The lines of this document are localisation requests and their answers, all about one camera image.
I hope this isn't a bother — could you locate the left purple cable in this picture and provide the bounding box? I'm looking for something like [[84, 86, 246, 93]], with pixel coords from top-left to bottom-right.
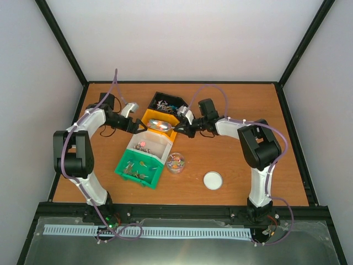
[[61, 68, 145, 246]]

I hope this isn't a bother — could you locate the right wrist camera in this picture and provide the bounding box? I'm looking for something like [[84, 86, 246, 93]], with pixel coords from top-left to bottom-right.
[[177, 105, 194, 125]]

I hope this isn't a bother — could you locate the green plastic bin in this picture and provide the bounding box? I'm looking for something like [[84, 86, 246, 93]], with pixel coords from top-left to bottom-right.
[[114, 149, 164, 189]]

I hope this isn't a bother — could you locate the light blue cable duct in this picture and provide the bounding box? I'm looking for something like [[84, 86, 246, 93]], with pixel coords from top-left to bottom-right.
[[42, 224, 252, 241]]

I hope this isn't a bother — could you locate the purple cable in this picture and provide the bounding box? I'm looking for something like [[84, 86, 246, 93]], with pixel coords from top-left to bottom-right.
[[183, 84, 295, 246], [61, 68, 145, 246]]

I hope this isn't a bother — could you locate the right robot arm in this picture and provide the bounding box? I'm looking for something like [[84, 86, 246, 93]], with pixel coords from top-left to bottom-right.
[[174, 98, 282, 224]]

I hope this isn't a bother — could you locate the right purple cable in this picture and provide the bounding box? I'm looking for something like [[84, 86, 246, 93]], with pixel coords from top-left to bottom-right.
[[183, 84, 295, 246]]

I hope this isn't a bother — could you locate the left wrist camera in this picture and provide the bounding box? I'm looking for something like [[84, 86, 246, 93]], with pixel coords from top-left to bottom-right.
[[120, 102, 139, 118]]

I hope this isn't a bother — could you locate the yellow plastic bin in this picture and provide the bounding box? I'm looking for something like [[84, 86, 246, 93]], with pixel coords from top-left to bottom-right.
[[142, 109, 179, 142]]

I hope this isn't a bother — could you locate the silver metal scoop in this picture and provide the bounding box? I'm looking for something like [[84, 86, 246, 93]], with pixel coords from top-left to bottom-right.
[[147, 119, 174, 133]]

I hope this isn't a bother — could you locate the white translucent plastic bin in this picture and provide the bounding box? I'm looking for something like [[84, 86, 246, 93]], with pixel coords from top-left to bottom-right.
[[126, 130, 173, 165]]

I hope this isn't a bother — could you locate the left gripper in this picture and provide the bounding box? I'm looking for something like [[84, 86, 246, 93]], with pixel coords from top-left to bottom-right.
[[104, 114, 147, 135]]

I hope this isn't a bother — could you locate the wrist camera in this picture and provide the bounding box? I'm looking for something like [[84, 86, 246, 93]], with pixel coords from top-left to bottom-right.
[[177, 105, 194, 125], [120, 102, 139, 118]]

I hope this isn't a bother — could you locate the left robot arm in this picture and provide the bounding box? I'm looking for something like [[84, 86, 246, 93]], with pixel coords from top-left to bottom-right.
[[53, 94, 147, 222]]

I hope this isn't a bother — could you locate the clear plastic cup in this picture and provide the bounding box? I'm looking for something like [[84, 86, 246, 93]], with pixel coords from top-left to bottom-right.
[[166, 152, 185, 174]]

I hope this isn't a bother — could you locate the black plastic bin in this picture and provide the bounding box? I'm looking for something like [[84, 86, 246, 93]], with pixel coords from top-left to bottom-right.
[[148, 92, 188, 118]]

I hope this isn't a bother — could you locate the white round lid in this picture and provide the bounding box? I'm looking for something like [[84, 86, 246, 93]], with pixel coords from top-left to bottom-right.
[[203, 171, 223, 190]]

